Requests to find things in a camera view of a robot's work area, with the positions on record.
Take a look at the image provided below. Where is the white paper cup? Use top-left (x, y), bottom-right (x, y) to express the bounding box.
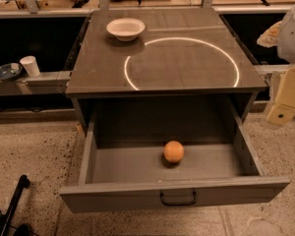
top-left (20, 56), bottom-right (40, 78)

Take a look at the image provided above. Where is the orange fruit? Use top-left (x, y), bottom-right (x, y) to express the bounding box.
top-left (163, 141), bottom-right (184, 163)

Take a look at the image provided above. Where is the grey cabinet with dark top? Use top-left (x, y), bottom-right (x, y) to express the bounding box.
top-left (66, 7), bottom-right (266, 129)

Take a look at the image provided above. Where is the black stand leg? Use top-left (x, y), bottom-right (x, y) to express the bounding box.
top-left (0, 175), bottom-right (30, 236)

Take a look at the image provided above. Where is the grey open top drawer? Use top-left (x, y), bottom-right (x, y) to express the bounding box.
top-left (59, 106), bottom-right (289, 212)

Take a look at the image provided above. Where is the black drawer handle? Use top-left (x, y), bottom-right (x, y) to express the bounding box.
top-left (159, 191), bottom-right (198, 207)

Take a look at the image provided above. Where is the grey low side shelf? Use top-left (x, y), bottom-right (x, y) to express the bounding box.
top-left (0, 71), bottom-right (71, 96)

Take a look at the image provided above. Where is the white ceramic bowl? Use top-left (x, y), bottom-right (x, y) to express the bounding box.
top-left (106, 18), bottom-right (146, 41)

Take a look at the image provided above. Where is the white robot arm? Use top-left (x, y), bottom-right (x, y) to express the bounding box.
top-left (257, 4), bottom-right (295, 128)

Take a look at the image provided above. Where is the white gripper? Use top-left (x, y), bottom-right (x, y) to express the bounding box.
top-left (256, 17), bottom-right (295, 129)

